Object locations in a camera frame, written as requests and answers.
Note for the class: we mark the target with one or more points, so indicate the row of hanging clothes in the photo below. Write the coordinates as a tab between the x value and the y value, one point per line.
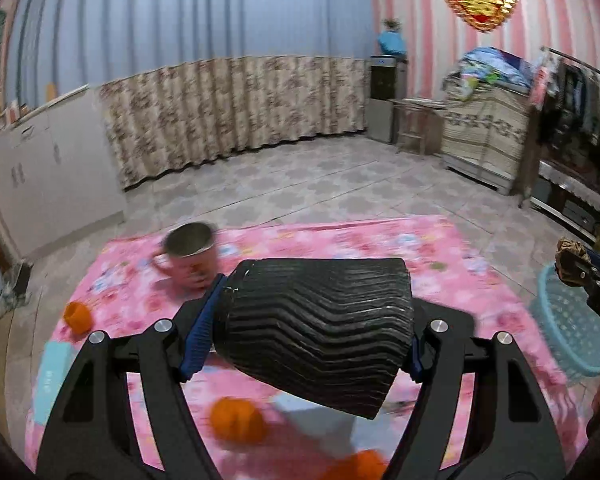
585	105

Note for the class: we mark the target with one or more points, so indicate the cloth covered cabinet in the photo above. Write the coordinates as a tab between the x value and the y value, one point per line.
485	130

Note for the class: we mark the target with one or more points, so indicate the pile of bedding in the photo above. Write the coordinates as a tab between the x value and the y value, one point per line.
495	67

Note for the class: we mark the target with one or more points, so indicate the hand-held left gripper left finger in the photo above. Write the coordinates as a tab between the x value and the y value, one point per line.
202	330

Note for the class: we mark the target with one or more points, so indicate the light blue card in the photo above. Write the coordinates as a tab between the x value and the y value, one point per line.
50	385

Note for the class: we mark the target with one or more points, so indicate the grey water dispenser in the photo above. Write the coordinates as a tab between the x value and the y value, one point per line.
382	105

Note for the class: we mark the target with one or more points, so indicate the pink floral tablecloth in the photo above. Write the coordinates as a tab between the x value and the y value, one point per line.
330	240

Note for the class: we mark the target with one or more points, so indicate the pale paper sheet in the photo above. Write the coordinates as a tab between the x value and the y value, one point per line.
315	422

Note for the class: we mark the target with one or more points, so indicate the metal clothes rack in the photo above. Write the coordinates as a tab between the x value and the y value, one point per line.
580	60

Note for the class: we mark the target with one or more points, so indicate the white cabinet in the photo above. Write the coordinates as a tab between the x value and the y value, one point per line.
55	170

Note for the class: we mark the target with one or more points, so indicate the black textured case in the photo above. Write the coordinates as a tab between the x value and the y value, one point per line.
315	330

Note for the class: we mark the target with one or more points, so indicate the pink hanging bag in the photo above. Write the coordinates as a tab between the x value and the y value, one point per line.
541	82

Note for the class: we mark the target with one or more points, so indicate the blue and floral curtain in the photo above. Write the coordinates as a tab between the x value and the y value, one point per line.
230	105

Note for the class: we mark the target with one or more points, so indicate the brown paper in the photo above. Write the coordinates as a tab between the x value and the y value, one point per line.
571	249

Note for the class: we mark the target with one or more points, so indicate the light blue plastic basket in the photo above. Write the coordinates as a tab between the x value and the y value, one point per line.
565	330

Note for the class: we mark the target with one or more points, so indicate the low shelf with lace cloth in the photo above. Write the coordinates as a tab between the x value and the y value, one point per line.
575	185

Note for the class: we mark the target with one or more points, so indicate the orange tangerine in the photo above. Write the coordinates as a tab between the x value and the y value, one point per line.
237	420
355	466
76	316

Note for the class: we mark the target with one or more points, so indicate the blue cloth covered bottle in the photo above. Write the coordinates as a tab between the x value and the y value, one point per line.
392	42

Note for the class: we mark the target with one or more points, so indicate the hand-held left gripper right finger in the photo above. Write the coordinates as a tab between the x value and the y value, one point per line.
414	360

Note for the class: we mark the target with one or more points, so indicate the pink metal mug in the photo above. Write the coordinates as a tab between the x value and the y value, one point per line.
190	266

